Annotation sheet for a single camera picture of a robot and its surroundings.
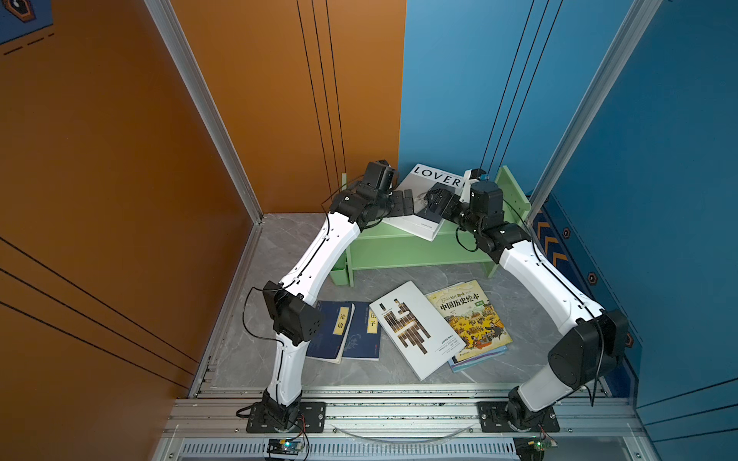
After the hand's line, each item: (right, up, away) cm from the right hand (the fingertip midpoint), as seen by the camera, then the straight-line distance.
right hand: (439, 197), depth 80 cm
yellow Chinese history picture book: (+11, -34, +12) cm, 38 cm away
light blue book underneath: (+5, -48, +2) cm, 48 cm away
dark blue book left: (-30, -37, +9) cm, 49 cm away
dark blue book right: (-21, -42, +5) cm, 48 cm away
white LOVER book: (-5, -7, -4) cm, 10 cm away
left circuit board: (-40, -63, -9) cm, 75 cm away
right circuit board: (+21, -64, -9) cm, 68 cm away
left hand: (-10, 0, +1) cm, 10 cm away
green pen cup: (-30, -22, +13) cm, 40 cm away
